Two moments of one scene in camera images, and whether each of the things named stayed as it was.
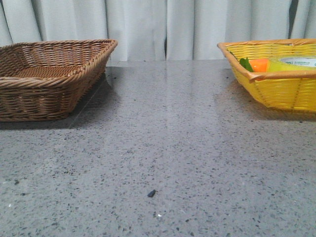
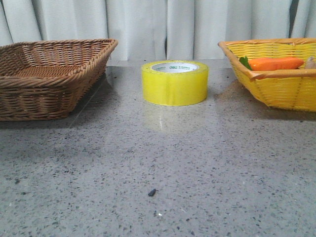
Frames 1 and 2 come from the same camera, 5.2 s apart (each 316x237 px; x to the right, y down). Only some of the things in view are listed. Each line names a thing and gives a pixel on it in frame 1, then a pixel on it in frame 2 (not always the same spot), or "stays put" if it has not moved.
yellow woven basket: x=295 y=90 stays put
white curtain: x=181 y=30 stays put
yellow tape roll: x=291 y=63 to x=176 y=83
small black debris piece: x=151 y=193 stays put
